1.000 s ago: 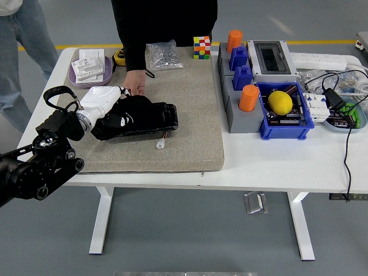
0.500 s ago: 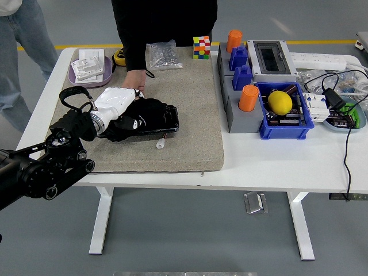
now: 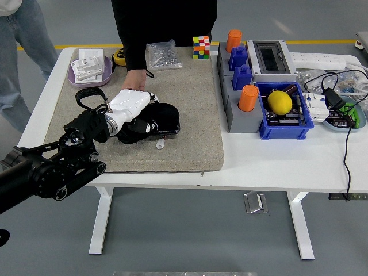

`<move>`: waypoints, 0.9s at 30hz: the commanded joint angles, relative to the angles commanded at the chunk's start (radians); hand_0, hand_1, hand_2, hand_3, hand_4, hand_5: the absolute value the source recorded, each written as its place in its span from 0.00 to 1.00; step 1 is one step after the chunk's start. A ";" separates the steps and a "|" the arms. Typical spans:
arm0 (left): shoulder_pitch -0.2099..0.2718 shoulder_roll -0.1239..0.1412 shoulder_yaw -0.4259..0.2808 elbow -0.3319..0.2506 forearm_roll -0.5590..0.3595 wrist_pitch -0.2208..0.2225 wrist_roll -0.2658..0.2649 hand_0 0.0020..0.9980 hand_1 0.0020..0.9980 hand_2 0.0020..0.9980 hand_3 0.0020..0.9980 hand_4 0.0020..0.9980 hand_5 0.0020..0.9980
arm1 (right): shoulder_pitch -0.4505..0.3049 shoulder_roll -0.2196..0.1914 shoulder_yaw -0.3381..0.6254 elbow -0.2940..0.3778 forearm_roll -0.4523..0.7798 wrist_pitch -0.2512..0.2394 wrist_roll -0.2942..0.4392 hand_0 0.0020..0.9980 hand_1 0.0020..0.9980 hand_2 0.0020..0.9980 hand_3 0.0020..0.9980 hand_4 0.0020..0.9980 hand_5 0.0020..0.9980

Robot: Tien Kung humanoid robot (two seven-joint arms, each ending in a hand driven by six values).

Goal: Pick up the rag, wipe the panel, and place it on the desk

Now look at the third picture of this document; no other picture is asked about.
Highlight black glossy panel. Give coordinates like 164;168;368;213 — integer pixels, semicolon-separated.
152;119;181;140

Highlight light blue dish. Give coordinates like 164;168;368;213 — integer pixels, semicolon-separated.
322;96;367;134

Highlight clear bags of small parts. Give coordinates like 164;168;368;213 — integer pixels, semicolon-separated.
296;68;368;99

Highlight white power strip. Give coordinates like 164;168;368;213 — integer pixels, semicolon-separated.
289;52;348;71

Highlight clear bag of screws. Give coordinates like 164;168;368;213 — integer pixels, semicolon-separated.
145;39;184;71

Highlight colourful puzzle cube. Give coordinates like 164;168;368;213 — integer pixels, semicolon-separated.
193;36;211;60

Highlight person's right hand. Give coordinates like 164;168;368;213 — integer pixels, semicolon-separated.
121;69;147;93

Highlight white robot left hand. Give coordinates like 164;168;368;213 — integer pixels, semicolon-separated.
105;89;160;133

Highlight dark electronic modules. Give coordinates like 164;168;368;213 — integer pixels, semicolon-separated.
328;112;357;128

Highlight yellow lemon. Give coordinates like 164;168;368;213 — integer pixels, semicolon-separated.
267;90;293;116

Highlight white table leg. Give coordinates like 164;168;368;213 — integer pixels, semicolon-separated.
286;191;315;261
88;186;114;255

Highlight white terminal block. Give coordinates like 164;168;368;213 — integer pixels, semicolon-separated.
302;93;331;122

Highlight white electrical enclosure box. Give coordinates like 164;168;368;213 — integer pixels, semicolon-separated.
246;39;298;85

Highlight black power cable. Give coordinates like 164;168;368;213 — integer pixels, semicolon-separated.
304;69;368;202

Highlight green connector block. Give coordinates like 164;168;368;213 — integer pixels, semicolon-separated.
338;102;362;129

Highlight grey peg base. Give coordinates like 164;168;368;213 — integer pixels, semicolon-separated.
216;42;251;79
221;75;265;134

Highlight yellow tape measure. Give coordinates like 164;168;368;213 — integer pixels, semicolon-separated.
112;49;125;67

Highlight white cart edge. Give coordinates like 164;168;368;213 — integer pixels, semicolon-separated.
355;31;368;56

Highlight person in background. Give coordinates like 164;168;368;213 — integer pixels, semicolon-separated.
0;0;59;133

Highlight white wall switch plate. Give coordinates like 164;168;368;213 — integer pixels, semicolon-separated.
78;48;105;66
70;57;104;82
74;72;104;85

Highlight purple oval tray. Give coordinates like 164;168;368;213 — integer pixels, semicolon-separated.
67;56;113;89

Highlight black power adapter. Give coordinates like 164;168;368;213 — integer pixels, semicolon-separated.
321;87;346;110

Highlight black robot body part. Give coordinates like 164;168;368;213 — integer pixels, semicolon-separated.
0;229;11;248

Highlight blue plastic bin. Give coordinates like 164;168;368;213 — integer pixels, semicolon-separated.
255;82;315;141

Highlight blue square peg block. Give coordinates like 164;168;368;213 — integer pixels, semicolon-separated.
232;65;254;91
229;45;249;72

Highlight thick white cord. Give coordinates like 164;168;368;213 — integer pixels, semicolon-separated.
344;55;368;102

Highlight grey-brown mat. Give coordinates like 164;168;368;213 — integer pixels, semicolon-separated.
43;47;225;174

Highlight black under-table control box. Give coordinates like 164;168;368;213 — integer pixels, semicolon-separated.
329;193;368;201

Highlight orange cylinder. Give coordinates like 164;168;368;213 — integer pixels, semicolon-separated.
226;29;243;53
237;85;260;112

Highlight silver metal floor bracket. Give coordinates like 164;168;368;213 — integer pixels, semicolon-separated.
243;191;269;215

